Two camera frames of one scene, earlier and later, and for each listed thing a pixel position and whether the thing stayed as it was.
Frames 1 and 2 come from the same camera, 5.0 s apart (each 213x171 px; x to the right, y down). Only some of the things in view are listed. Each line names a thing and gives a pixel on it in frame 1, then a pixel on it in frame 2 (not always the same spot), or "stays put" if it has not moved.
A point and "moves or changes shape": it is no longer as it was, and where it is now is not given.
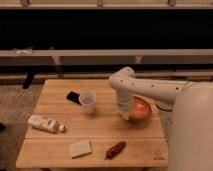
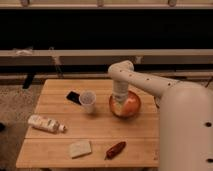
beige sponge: [79, 149] stays put
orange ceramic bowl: [142, 108] moves or changes shape
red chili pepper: [113, 151] stays put
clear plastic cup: [87, 99] stays put
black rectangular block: [73, 96] stays put
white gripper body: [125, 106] to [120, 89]
